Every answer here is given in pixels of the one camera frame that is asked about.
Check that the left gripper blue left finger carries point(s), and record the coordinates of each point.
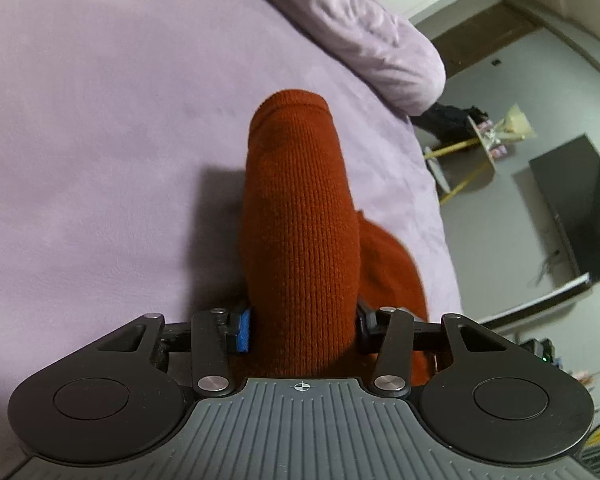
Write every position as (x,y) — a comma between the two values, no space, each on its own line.
(239,330)

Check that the purple rolled duvet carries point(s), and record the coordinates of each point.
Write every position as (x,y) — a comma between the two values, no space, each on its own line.
(385,50)

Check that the black clothes pile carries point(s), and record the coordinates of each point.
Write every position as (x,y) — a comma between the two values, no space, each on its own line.
(450,124)

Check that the cream flower bouquet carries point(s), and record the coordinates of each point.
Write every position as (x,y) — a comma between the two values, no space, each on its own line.
(497,136)

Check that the black television screen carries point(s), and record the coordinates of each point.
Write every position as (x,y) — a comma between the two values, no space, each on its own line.
(568,178)

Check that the yellow-legged side table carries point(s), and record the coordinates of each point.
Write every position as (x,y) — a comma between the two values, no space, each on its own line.
(466,165)

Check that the purple bed sheet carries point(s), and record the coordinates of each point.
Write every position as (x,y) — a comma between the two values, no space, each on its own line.
(123,136)

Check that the dark wooden door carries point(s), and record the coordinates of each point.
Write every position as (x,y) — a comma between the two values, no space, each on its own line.
(480,36)

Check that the red knit sweater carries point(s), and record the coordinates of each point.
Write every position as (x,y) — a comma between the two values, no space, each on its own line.
(308,256)

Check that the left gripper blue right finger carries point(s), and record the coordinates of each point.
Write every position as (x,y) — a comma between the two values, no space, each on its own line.
(365,326)

